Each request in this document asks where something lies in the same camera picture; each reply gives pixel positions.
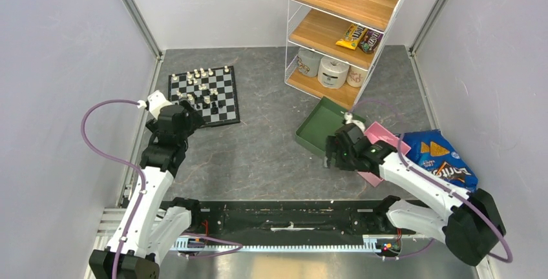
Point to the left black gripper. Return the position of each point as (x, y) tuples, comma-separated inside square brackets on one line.
[(193, 120)]

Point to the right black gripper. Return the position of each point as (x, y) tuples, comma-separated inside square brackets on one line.
[(333, 144)]

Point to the black white chessboard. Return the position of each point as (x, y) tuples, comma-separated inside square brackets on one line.
[(212, 92)]

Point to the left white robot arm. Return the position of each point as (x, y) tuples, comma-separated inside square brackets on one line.
[(142, 240)]

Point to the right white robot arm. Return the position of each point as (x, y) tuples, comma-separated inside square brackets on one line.
[(468, 223)]

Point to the pink square tray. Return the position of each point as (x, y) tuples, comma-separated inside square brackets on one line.
[(380, 138)]

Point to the green square tray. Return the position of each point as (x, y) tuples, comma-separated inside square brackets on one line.
[(326, 117)]

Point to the white toilet paper roll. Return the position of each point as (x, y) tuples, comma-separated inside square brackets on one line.
[(332, 73)]

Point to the blue Doritos chip bag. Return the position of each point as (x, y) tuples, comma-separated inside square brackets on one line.
[(433, 152)]

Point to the grey mug with drawing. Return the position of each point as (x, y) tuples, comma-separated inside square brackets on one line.
[(308, 62)]

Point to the brown M&M candy bag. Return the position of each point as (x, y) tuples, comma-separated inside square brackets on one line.
[(370, 41)]

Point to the yellow M&M candy bag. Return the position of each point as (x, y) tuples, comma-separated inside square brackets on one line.
[(352, 37)]

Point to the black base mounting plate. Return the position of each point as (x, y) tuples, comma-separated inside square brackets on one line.
[(299, 222)]

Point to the white wire wooden shelf unit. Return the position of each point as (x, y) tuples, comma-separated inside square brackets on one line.
[(316, 25)]

